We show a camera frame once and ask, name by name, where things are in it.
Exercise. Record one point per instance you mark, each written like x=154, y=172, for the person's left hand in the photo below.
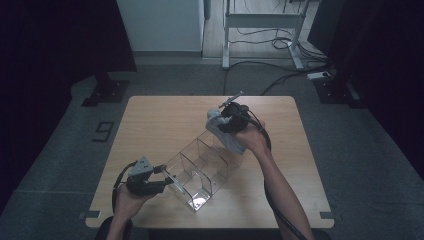
x=128, y=205

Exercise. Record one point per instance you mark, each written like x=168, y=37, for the white metal desk frame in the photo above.
x=263, y=20

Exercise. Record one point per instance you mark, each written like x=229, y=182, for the dark curtain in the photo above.
x=383, y=50
x=50, y=66

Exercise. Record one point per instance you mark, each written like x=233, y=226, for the white power strip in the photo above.
x=318, y=75

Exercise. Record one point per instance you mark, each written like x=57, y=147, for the person's right hand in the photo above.
x=255, y=138

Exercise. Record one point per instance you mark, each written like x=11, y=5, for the black stand base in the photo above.
x=335, y=91
x=108, y=91

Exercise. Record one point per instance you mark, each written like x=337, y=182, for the grey tape strip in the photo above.
x=327, y=215
x=90, y=215

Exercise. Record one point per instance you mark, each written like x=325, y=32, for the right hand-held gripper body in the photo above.
x=238, y=116

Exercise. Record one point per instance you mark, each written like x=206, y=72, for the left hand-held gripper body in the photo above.
x=143, y=183

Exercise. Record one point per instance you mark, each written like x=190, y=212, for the clear acrylic divided organizer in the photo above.
x=200, y=170

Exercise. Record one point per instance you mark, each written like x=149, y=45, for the grey striped cloth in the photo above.
x=215, y=125

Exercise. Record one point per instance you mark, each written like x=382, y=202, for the white cabinet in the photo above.
x=160, y=23

